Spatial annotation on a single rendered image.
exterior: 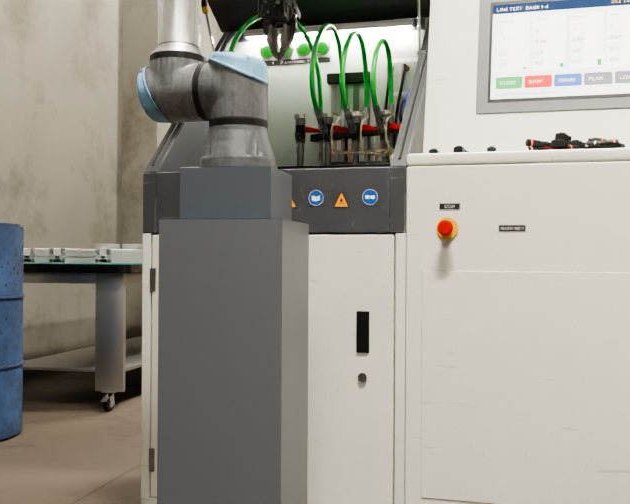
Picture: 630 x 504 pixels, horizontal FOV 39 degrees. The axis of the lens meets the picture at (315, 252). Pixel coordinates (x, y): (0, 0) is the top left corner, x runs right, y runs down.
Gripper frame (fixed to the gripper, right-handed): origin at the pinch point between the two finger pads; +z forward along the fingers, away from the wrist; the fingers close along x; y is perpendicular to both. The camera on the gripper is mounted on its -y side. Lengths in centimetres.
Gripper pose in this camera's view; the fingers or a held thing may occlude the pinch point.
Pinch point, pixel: (280, 56)
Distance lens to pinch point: 239.1
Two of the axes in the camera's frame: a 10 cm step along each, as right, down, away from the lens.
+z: -0.1, 10.0, -0.1
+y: -2.9, -0.1, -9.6
